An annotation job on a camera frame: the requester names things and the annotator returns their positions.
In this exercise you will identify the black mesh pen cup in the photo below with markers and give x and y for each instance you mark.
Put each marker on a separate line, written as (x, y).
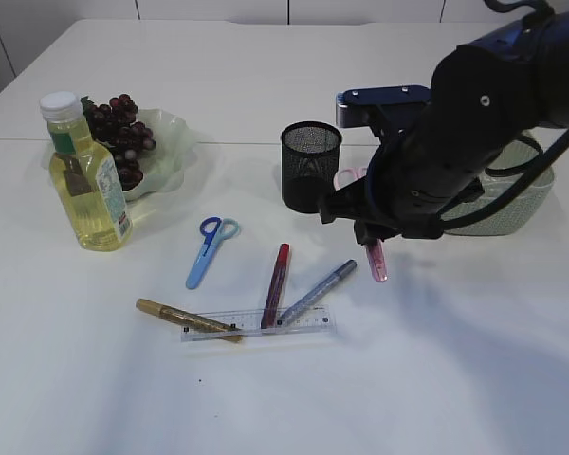
(310, 155)

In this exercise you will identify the yellow oil bottle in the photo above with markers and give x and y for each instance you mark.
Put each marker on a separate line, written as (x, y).
(84, 175)

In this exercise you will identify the red glitter marker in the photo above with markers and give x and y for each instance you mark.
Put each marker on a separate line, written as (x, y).
(275, 288)

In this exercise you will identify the blue scissors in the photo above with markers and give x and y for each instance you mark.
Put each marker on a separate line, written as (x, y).
(215, 231)

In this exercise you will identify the silver glitter marker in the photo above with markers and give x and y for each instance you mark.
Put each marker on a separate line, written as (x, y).
(292, 313)

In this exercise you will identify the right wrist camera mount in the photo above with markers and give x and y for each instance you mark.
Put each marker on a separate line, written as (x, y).
(385, 110)

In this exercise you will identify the clear plastic ruler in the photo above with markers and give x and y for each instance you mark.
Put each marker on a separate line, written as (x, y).
(248, 322)

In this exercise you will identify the translucent green wavy plate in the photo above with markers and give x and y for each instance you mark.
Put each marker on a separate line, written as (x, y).
(164, 167)

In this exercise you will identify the gold glitter marker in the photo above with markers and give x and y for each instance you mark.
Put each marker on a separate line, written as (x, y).
(187, 319)

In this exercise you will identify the pink purple scissors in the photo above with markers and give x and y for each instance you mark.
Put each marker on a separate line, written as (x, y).
(373, 249)

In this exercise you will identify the purple grape bunch with leaf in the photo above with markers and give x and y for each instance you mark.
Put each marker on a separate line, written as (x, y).
(116, 126)

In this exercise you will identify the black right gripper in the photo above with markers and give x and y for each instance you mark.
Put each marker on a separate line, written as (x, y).
(355, 202)

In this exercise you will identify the pale green woven basket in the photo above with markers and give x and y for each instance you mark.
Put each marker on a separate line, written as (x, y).
(502, 173)

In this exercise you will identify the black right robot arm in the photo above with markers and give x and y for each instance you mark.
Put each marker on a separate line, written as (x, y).
(435, 141)

